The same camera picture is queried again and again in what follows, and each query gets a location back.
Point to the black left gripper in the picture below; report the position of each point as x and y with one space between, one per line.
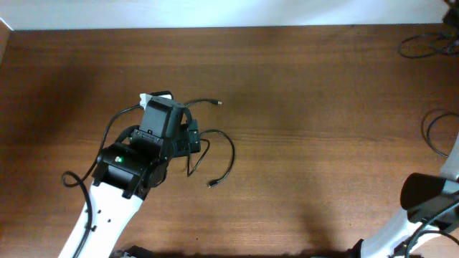
183 146

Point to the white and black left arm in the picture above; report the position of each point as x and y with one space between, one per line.
126 171

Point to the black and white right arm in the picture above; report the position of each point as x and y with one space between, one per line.
428 209

